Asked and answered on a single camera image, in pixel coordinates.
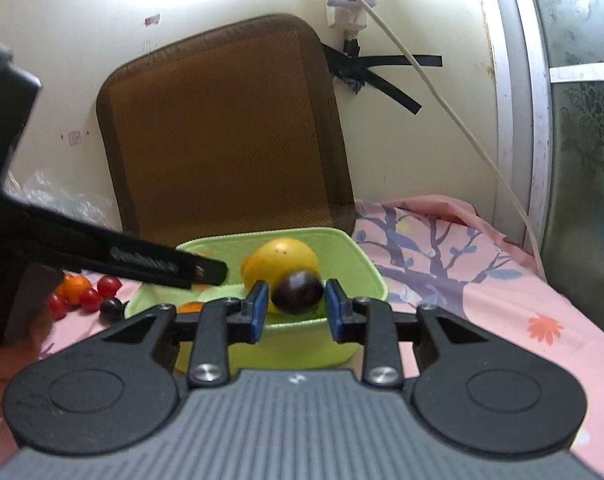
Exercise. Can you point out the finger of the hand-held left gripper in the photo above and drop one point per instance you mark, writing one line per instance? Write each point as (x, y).
(132, 257)

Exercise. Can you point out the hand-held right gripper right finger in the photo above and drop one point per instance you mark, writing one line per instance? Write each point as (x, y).
(333, 311)

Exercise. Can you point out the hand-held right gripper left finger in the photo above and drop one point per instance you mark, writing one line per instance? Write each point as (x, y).
(259, 311)

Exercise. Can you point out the dark purple plum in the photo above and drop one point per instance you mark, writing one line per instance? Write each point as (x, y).
(297, 292)

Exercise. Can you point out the green plastic bowl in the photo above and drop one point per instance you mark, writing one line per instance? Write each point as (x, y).
(354, 267)

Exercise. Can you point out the red cherry tomato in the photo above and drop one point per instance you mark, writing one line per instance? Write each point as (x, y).
(90, 301)
(108, 285)
(57, 306)

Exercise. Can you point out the dark purple cherry tomato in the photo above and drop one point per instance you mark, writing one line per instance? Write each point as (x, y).
(113, 309)

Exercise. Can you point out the yellow lemon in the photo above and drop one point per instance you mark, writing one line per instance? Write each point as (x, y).
(282, 260)

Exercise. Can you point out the clear plastic bag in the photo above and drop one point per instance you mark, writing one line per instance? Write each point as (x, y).
(57, 200)

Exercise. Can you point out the pink printed bedsheet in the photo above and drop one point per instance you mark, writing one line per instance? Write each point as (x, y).
(481, 310)

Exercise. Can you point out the brown woven seat cushion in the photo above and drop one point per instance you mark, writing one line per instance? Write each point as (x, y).
(222, 125)

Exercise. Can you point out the crossed black tape strips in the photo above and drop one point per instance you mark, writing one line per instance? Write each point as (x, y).
(381, 62)

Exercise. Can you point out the aluminium frosted sliding door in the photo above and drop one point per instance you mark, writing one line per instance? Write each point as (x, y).
(536, 110)

